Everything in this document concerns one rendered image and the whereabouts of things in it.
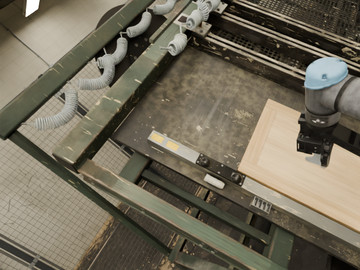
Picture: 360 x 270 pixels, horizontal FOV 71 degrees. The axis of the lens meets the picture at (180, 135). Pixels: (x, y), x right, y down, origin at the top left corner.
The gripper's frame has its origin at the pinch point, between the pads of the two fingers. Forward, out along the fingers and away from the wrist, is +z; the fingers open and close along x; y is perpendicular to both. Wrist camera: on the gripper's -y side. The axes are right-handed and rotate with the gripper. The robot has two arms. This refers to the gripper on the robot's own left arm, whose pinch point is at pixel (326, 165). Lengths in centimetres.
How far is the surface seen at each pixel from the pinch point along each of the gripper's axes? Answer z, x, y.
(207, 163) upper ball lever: -2.1, 12.0, 34.2
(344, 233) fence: 34.0, 4.5, -8.4
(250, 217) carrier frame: 166, -32, 62
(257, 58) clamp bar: 6, -59, 44
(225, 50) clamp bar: 0, -57, 60
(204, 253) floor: 208, 11, 104
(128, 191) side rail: -3, 32, 56
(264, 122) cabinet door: 18.0, -26.9, 30.1
